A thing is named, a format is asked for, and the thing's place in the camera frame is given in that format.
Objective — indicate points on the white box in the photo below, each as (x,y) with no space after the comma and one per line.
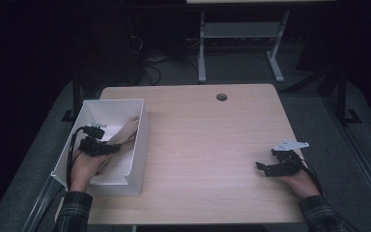
(119,109)

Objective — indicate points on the grey metal table frame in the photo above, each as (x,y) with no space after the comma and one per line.
(241,29)

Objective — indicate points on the person's left hand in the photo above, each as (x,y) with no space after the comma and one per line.
(83,170)

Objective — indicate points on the beige glove with dark button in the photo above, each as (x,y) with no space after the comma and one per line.
(116,161)

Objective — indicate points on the black metal stand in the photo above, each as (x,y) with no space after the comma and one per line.
(343,96)
(75,100)

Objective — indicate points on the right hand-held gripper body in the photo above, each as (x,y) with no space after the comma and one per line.
(286,162)

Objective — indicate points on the person's right hand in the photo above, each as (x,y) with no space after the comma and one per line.
(302,185)

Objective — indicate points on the grey metal floor rail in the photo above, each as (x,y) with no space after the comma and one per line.
(360,158)
(40,206)

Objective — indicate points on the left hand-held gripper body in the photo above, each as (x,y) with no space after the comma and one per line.
(93,146)

